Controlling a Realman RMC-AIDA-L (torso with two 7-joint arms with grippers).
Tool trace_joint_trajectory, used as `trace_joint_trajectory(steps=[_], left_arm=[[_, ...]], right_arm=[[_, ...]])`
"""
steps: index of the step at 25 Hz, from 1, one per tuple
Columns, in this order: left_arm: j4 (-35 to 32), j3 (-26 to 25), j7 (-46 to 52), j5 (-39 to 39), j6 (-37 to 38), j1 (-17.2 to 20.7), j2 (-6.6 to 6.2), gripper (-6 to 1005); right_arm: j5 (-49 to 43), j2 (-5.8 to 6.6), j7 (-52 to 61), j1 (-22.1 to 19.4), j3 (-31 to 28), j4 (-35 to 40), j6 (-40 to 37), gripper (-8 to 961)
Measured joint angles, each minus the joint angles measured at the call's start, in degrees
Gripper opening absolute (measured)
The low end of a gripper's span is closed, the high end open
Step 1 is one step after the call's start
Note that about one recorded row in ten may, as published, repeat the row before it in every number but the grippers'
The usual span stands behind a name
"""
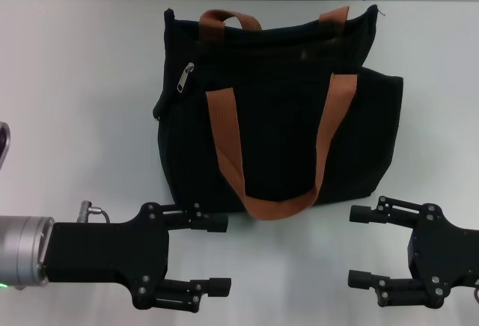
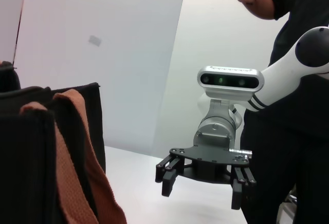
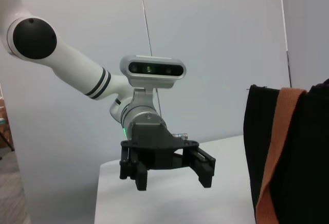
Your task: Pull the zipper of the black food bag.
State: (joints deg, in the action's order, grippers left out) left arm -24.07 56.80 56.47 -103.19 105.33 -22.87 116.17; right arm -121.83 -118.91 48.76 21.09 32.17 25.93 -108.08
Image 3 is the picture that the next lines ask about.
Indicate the black tripod stand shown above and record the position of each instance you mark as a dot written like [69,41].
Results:
[7,143]

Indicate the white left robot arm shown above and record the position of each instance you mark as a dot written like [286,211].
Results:
[72,62]

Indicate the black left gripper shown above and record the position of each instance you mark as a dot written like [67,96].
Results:
[154,144]

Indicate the silver left wrist depth camera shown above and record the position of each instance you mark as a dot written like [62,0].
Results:
[154,68]

